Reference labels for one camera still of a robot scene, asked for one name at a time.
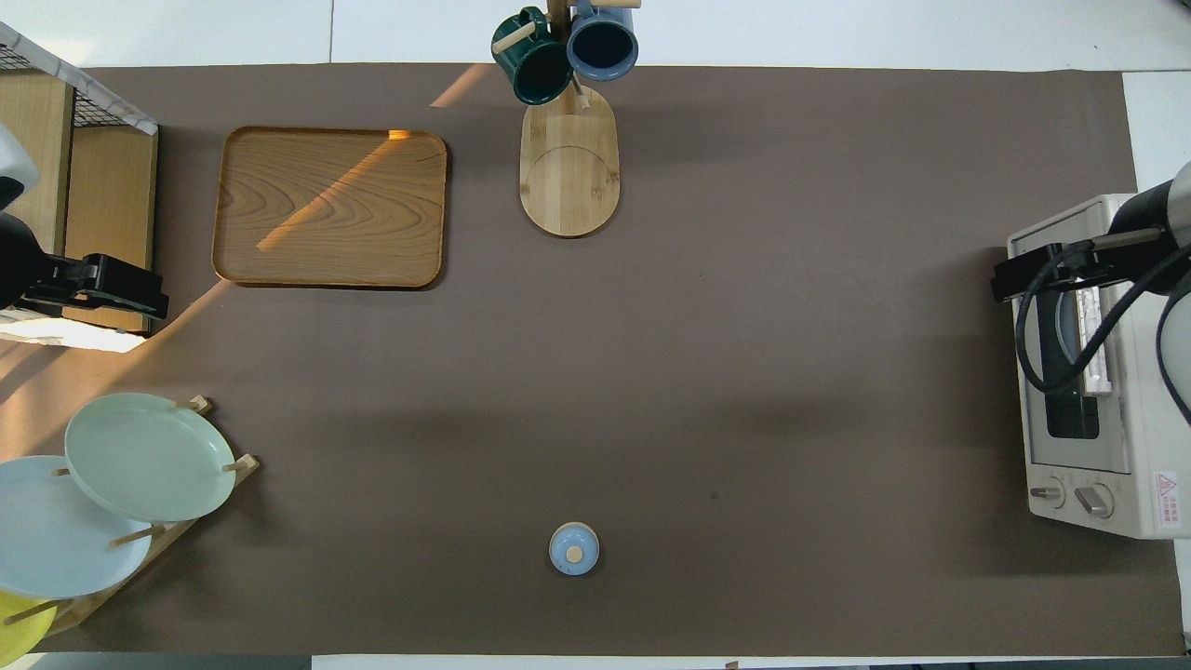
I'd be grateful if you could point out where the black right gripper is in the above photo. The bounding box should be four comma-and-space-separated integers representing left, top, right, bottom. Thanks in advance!
991, 237, 1117, 304

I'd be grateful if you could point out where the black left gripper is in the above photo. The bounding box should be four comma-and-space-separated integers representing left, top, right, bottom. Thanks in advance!
19, 252, 170, 323

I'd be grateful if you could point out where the glass oven door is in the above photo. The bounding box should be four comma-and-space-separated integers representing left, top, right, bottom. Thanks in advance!
1008, 195, 1133, 474

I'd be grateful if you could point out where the beige toaster oven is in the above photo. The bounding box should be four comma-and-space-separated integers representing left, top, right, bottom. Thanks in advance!
1006, 194, 1191, 541

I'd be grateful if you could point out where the pale green plate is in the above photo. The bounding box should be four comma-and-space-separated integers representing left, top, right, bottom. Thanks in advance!
64, 392, 236, 523

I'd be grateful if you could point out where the wooden tray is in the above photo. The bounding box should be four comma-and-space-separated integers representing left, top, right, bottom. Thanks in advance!
212, 127, 448, 290

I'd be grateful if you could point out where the wooden plate rack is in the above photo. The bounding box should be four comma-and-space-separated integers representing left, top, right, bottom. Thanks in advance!
28, 395, 261, 638

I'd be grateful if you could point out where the pale blue racked plate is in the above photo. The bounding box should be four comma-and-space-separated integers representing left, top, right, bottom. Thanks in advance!
0, 455, 154, 600

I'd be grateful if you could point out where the brown table mat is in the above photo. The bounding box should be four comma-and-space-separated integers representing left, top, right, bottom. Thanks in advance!
0, 63, 1184, 657

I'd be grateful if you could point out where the yellow plate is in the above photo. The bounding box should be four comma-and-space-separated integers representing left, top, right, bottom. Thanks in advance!
0, 591, 59, 669

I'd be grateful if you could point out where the wooden mug tree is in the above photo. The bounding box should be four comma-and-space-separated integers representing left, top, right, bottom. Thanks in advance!
491, 0, 643, 239

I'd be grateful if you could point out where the dark green mug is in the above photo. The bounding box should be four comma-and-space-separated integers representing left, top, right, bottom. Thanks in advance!
491, 7, 574, 106

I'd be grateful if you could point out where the blue mug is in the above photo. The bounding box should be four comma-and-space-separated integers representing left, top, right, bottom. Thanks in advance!
566, 0, 640, 82

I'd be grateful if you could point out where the small blue white bell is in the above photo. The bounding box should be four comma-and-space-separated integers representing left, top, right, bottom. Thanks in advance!
548, 522, 601, 577

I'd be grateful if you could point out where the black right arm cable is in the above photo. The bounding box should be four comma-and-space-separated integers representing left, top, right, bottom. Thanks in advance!
1015, 244, 1191, 427

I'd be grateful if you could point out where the wire and wood shelf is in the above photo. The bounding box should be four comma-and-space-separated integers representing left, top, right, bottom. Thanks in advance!
0, 20, 159, 336

